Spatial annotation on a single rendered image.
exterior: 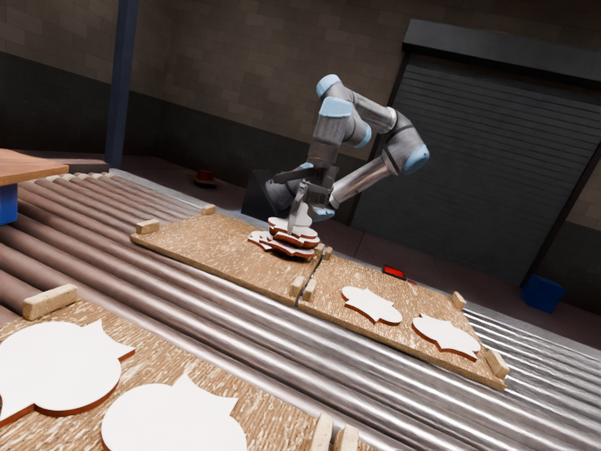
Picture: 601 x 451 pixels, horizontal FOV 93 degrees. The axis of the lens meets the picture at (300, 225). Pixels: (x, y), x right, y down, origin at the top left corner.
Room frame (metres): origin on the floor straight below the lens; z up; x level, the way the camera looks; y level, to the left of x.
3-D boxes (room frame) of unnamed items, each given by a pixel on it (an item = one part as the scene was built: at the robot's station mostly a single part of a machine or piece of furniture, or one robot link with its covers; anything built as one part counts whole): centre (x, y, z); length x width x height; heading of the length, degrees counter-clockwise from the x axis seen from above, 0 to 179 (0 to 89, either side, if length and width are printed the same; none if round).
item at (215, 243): (0.73, 0.14, 0.93); 0.41 x 0.35 x 0.02; 80
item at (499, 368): (0.50, -0.44, 0.95); 0.06 x 0.02 x 0.03; 170
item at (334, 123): (0.78, 0.00, 1.31); 0.09 x 0.08 x 0.11; 143
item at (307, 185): (0.77, -0.01, 1.15); 0.09 x 0.08 x 0.12; 81
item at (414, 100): (4.86, -2.34, 1.71); 3.30 x 0.34 x 3.42; 77
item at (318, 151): (0.77, 0.00, 1.23); 0.08 x 0.08 x 0.05
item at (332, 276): (0.66, -0.28, 0.93); 0.41 x 0.35 x 0.02; 80
